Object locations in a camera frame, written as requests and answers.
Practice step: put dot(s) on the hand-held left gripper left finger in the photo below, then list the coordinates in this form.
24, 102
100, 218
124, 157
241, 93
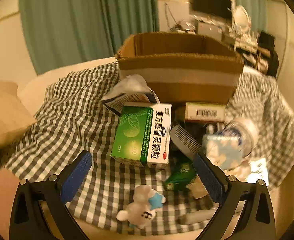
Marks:
78, 177

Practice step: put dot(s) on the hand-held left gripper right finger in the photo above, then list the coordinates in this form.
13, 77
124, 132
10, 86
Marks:
208, 177

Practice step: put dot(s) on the grey comb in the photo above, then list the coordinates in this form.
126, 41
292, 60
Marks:
184, 140

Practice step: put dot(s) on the white bottle with blue label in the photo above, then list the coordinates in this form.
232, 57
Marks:
247, 132

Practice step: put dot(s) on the green white medicine box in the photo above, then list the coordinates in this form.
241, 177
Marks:
134, 130

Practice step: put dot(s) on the brown cardboard box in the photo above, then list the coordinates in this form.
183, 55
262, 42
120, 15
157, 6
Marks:
182, 90

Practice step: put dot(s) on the green foil packet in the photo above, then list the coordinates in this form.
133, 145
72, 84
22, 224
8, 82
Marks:
180, 173

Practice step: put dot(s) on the light blue tissue packet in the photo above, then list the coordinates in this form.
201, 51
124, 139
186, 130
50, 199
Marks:
222, 152

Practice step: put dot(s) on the white tube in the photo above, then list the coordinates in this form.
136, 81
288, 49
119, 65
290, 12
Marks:
258, 171

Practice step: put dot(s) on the grey white checked cloth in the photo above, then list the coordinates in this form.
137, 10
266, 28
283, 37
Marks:
69, 120

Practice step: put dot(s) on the olive box with barcode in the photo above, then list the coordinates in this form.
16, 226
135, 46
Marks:
204, 111

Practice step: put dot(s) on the white toy with blue star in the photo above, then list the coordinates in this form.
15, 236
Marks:
139, 205

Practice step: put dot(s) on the person's right leg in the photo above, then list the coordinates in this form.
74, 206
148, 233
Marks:
287, 200

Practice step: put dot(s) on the beige pillow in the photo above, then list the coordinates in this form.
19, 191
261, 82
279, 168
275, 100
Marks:
4, 115

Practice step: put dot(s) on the black jacket on chair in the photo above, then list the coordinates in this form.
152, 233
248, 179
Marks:
268, 55

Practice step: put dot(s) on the wide green curtain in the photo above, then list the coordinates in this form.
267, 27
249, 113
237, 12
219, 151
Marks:
74, 17

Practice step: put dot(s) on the white oval mirror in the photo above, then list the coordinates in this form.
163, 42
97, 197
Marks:
241, 16

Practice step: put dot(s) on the narrow green curtain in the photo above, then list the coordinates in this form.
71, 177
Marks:
256, 0

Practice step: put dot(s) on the black wall television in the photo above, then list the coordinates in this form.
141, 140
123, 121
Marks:
209, 2

